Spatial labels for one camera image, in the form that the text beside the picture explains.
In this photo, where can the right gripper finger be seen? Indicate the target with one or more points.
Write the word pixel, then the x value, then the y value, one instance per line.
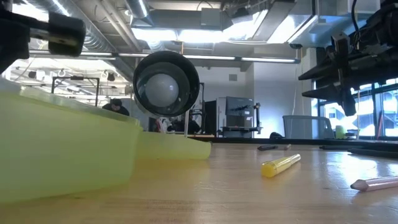
pixel 332 91
pixel 326 71

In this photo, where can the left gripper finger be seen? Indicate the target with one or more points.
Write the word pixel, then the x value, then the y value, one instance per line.
pixel 66 34

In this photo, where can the small brown eraser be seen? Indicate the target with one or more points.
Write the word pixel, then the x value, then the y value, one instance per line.
pixel 287 147

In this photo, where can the long black ruler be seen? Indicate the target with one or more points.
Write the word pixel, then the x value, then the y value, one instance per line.
pixel 373 153

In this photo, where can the short black marker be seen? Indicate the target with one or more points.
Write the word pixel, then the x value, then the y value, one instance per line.
pixel 267 147

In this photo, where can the yellow highlighter marker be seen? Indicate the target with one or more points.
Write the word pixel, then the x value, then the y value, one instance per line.
pixel 278 166

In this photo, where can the pink wooden pencil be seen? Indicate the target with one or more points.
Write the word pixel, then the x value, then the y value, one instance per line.
pixel 377 183

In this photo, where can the yellow-green plastic supply box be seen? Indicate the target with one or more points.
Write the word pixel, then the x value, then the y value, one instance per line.
pixel 62 149

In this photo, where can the yellow-green plastic box lid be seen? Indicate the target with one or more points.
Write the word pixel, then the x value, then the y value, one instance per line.
pixel 174 146

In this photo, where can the grey ceiling box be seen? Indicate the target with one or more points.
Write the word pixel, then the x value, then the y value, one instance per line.
pixel 211 17

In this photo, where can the yellow-green bottle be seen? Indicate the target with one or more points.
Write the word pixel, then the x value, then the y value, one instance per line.
pixel 340 132

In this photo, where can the translucent grey tub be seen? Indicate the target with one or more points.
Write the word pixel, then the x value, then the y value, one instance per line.
pixel 308 127

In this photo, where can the black dome object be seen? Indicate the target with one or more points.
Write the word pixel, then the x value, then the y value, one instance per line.
pixel 276 135

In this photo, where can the black stand with shelf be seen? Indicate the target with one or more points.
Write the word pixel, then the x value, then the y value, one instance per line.
pixel 257 115

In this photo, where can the person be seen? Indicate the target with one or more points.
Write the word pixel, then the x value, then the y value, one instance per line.
pixel 116 108

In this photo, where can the grey metal cabinet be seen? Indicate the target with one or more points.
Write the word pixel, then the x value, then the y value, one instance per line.
pixel 236 115

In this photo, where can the black lamp with white bulb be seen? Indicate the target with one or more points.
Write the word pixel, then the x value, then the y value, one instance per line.
pixel 161 90

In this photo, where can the long ceiling light bar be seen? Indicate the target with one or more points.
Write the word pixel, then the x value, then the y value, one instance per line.
pixel 211 57

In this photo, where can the black monitor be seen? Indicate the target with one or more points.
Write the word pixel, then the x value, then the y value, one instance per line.
pixel 210 118

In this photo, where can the large spiral ventilation duct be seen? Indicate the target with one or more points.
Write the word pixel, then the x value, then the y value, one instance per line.
pixel 96 40

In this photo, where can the black security camera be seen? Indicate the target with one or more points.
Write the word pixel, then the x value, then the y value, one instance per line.
pixel 295 46

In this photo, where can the black metal frame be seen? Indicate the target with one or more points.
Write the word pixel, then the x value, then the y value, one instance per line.
pixel 74 78

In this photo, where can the rectangular metal ceiling duct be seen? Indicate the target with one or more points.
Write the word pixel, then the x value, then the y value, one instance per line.
pixel 289 21

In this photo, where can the small spiral ventilation duct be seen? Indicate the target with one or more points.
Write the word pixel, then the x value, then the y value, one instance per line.
pixel 138 7

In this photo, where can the grey wall vent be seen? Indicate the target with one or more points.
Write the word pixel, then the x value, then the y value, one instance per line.
pixel 233 77

